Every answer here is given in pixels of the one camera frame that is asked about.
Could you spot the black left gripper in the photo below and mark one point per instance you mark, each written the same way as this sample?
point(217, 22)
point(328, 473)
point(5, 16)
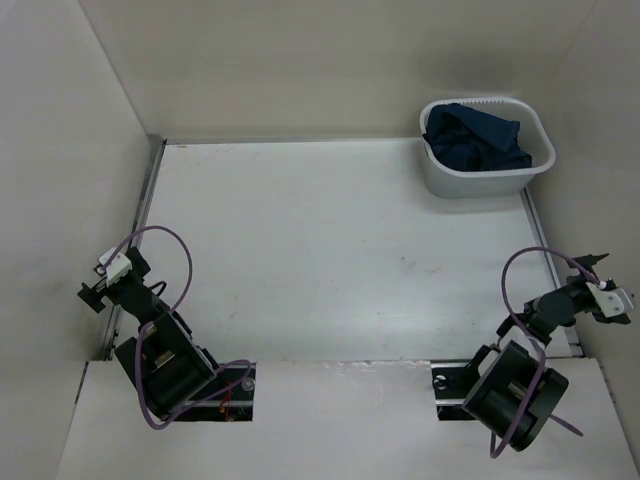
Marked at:
point(136, 273)

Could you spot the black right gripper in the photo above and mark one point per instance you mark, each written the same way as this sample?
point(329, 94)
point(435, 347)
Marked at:
point(587, 260)

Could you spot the dark blue denim jeans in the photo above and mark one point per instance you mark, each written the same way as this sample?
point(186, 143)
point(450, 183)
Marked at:
point(468, 140)

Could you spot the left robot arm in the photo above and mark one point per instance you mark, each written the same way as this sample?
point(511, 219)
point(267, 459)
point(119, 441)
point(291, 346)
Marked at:
point(170, 366)

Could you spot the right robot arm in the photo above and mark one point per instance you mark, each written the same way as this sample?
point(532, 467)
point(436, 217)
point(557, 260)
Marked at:
point(517, 393)

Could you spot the white plastic laundry basket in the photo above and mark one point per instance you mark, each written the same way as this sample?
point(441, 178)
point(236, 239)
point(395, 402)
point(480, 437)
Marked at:
point(447, 183)

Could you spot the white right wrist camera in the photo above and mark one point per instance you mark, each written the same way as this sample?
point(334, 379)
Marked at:
point(611, 302)

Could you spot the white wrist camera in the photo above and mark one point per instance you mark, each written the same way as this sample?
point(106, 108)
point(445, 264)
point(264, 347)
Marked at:
point(611, 302)
point(113, 266)

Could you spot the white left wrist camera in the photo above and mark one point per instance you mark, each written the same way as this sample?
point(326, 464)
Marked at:
point(113, 266)

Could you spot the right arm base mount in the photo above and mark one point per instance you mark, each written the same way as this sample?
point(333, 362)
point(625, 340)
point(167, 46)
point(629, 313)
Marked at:
point(463, 391)

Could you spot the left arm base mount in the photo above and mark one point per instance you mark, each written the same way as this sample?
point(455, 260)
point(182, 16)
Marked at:
point(229, 398)

